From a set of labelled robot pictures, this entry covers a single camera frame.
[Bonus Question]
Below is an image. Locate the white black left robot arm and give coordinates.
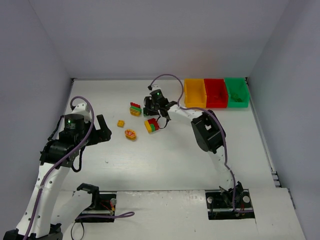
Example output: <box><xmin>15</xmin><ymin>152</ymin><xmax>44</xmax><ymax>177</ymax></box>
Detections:
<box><xmin>3</xmin><ymin>113</ymin><xmax>112</xmax><ymax>240</ymax></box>

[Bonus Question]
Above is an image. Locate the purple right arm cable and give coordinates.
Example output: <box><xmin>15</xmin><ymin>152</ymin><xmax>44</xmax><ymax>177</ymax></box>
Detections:
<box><xmin>149</xmin><ymin>74</ymin><xmax>253</xmax><ymax>214</ymax></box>

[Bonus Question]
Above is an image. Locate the yellow orange oval lego piece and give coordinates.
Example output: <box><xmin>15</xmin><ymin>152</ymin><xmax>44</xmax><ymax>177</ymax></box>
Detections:
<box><xmin>124</xmin><ymin>129</ymin><xmax>137</xmax><ymax>141</ymax></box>

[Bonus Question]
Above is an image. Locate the red plastic bin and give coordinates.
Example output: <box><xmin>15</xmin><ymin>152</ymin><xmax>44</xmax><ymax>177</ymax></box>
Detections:
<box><xmin>204</xmin><ymin>78</ymin><xmax>229</xmax><ymax>109</ymax></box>

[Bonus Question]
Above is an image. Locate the yellow red green lego stack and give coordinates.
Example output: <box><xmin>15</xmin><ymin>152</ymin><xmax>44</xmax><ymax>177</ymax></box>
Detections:
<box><xmin>144</xmin><ymin>118</ymin><xmax>160</xmax><ymax>134</ymax></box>

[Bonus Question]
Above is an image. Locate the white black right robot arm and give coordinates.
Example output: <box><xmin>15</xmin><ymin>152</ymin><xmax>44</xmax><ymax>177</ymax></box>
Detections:
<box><xmin>143</xmin><ymin>89</ymin><xmax>244</xmax><ymax>205</ymax></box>

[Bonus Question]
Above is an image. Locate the red green yellow striped stack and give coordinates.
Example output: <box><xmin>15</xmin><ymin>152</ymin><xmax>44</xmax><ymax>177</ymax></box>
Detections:
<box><xmin>129</xmin><ymin>102</ymin><xmax>142</xmax><ymax>117</ymax></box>

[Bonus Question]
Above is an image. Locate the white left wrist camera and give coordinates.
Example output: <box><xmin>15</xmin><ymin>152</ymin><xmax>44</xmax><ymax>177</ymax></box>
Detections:
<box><xmin>71</xmin><ymin>102</ymin><xmax>92</xmax><ymax>123</ymax></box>

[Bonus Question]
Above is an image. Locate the green square lego brick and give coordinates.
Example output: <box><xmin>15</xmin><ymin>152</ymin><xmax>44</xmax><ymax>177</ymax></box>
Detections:
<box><xmin>231</xmin><ymin>93</ymin><xmax>243</xmax><ymax>103</ymax></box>

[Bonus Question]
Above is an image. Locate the yellow plastic bin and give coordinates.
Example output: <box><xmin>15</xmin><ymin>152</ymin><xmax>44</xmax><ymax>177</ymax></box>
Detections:
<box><xmin>184</xmin><ymin>78</ymin><xmax>207</xmax><ymax>108</ymax></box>

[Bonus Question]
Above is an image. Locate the green plastic bin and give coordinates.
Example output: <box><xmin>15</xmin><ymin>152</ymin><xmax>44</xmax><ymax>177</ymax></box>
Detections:
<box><xmin>224</xmin><ymin>77</ymin><xmax>250</xmax><ymax>108</ymax></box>

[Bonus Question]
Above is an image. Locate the red oval lego piece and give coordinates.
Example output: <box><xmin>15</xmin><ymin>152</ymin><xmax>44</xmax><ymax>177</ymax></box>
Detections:
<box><xmin>213</xmin><ymin>92</ymin><xmax>225</xmax><ymax>101</ymax></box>

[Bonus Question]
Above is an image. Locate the small yellow lego brick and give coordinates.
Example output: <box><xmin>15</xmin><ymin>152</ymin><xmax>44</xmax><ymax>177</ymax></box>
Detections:
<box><xmin>117</xmin><ymin>120</ymin><xmax>125</xmax><ymax>128</ymax></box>

